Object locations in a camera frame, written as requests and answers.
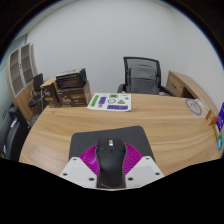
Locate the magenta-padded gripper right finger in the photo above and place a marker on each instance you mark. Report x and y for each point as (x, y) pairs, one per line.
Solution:
(145, 170)

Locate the wooden side desk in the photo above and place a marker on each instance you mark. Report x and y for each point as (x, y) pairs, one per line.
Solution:
(183, 86)

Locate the large brown carton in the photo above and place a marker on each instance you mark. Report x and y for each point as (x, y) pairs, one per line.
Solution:
(75, 97)

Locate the wooden shelf unit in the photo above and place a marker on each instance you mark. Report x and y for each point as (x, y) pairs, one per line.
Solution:
(21, 76)

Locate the green packet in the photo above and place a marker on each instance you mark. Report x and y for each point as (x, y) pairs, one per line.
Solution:
(220, 141)

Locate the small brown carton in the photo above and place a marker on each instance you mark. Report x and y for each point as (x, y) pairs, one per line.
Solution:
(50, 94)

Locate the dark grey mouse pad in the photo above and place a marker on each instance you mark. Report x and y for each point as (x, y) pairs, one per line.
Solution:
(86, 140)

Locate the black leather office chair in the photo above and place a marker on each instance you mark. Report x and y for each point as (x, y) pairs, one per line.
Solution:
(13, 133)

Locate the dark grey computer mouse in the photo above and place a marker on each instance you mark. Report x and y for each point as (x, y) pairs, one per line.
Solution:
(111, 163)

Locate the purple package card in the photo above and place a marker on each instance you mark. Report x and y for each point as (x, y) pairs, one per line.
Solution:
(220, 118)

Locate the grey backpack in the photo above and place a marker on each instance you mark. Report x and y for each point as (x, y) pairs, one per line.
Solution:
(144, 80)

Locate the white sticker sheet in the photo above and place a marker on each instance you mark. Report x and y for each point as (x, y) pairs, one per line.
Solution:
(110, 102)

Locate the black visitor chair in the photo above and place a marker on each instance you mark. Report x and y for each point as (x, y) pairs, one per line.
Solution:
(37, 83)

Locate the black mesh office chair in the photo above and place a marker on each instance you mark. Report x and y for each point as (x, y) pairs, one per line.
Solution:
(157, 65)

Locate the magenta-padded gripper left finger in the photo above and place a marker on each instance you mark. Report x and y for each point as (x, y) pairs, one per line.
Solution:
(78, 170)

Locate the black box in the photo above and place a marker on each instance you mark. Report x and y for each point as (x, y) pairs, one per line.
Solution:
(71, 78)

